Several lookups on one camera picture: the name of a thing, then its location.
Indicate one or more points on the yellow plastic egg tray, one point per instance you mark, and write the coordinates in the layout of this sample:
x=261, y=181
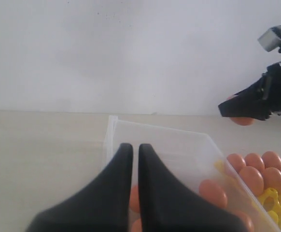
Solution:
x=270, y=199

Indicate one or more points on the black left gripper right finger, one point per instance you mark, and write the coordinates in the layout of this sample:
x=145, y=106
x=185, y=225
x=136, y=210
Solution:
x=167, y=205

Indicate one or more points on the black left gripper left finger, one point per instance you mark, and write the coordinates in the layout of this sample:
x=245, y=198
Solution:
x=101, y=206

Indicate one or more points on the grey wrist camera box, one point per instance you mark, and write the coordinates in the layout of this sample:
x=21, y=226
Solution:
x=271, y=39

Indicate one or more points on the clear plastic bin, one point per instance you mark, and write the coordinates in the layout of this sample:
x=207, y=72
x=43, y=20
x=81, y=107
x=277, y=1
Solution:
x=192, y=157

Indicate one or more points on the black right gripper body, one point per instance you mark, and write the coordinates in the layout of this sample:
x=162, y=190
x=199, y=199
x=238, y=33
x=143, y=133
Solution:
x=270, y=102

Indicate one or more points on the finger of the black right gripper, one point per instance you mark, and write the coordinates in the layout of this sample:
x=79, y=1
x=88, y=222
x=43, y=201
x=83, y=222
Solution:
x=250, y=102

